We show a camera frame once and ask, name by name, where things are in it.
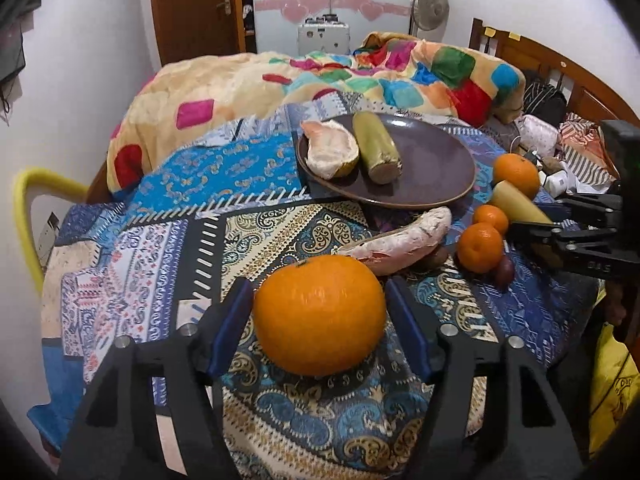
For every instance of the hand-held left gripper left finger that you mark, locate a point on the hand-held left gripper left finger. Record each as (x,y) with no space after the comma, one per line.
(235,320)

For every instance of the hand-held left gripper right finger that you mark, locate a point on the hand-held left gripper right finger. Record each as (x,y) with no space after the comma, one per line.
(406,325)

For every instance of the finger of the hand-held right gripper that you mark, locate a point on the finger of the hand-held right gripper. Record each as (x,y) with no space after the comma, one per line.
(590,209)
(575,247)

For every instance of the brown kiwi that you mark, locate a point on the brown kiwi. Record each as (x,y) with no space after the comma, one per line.
(434,259)

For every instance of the dark purple passion fruit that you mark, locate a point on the dark purple passion fruit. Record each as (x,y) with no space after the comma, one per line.
(504,271)

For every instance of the round orange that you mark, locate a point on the round orange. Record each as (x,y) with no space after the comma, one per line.
(516,175)

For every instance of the large orange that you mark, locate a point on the large orange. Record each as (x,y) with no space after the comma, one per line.
(320,315)

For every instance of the small mandarin orange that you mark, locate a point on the small mandarin orange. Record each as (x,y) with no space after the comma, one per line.
(491,218)
(480,247)

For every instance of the dark brown round plate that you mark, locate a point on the dark brown round plate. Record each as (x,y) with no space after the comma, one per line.
(430,160)

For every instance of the white bottle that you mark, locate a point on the white bottle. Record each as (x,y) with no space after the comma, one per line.
(557,181)

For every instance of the striped cloth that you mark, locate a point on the striped cloth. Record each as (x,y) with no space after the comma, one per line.
(582,157)

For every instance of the pink dotted white cloth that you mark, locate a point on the pink dotted white cloth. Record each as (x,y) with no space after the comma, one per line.
(539,134)

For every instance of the blue patterned blanket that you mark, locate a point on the blue patterned blanket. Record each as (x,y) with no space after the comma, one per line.
(150,260)

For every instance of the black bag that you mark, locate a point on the black bag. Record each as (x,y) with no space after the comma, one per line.
(544,101)

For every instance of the wooden bed headboard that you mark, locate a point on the wooden bed headboard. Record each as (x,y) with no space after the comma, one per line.
(575,75)

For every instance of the yellow plastic bag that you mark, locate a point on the yellow plastic bag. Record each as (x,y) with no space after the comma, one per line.
(612,390)

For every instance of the colourful patchwork quilt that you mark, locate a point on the colourful patchwork quilt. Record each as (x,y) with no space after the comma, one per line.
(240,85)

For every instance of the standing electric fan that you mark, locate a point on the standing electric fan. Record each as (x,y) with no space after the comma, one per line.
(431,7)

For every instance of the white hard case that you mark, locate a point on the white hard case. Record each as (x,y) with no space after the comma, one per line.
(322,37)

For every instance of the brown wooden door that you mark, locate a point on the brown wooden door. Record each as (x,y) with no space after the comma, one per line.
(195,10)

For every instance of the wall socket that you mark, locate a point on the wall socket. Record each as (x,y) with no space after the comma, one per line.
(49,235)

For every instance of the yellow padded rail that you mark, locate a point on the yellow padded rail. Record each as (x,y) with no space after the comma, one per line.
(25,210)

